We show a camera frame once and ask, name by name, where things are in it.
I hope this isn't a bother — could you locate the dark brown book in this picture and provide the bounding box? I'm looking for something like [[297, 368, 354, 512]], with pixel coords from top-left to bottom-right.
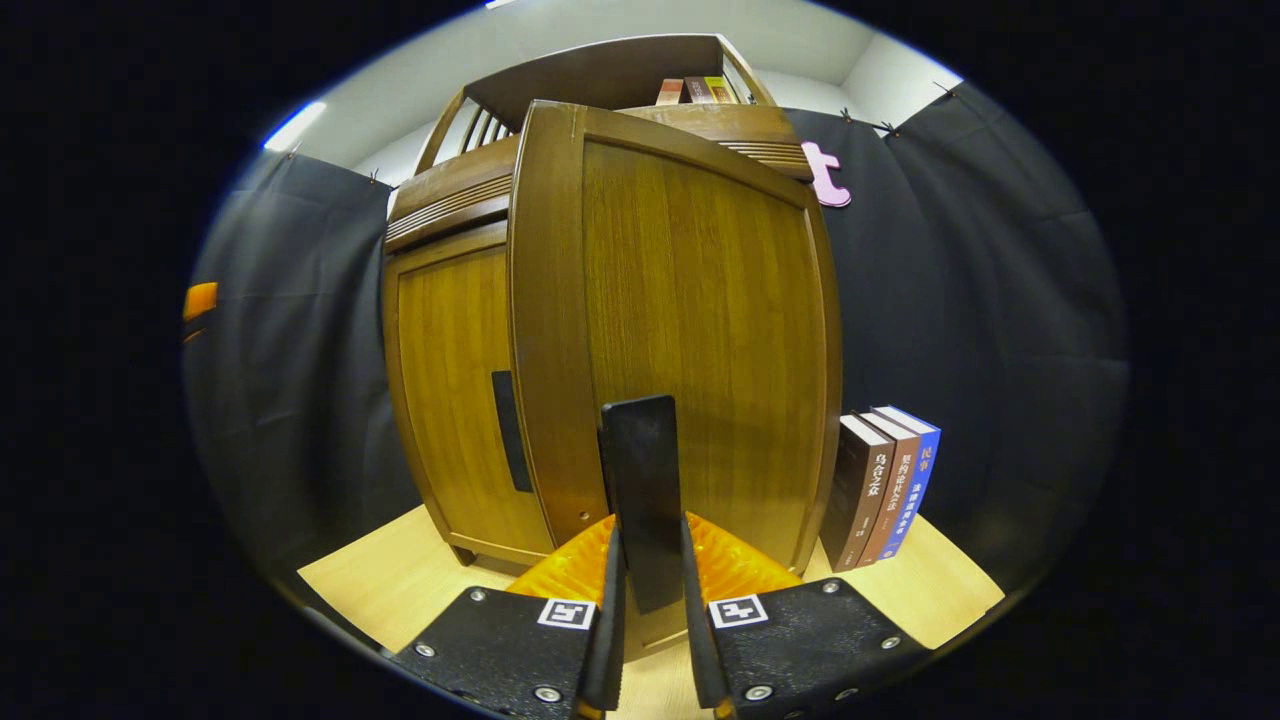
[[818, 414, 896, 573]]

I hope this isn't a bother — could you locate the wooden double-door shoe cabinet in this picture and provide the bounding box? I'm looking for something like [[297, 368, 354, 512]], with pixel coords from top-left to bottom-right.
[[380, 33, 843, 651]]

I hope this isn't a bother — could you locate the wooden cabinet door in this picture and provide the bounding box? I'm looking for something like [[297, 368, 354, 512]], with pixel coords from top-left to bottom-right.
[[507, 100, 843, 616], [382, 222, 556, 569]]

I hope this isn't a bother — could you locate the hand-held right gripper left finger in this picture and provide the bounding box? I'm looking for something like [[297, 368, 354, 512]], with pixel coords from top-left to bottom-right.
[[385, 515, 626, 720]]

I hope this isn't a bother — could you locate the blue book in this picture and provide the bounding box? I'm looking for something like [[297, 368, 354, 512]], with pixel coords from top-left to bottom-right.
[[875, 405, 943, 561]]

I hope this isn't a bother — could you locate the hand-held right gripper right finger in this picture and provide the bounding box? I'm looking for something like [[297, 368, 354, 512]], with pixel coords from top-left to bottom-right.
[[680, 512, 931, 720]]

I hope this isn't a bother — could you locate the black backdrop cloth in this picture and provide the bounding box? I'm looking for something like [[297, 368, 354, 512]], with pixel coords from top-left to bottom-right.
[[183, 85, 1131, 591]]

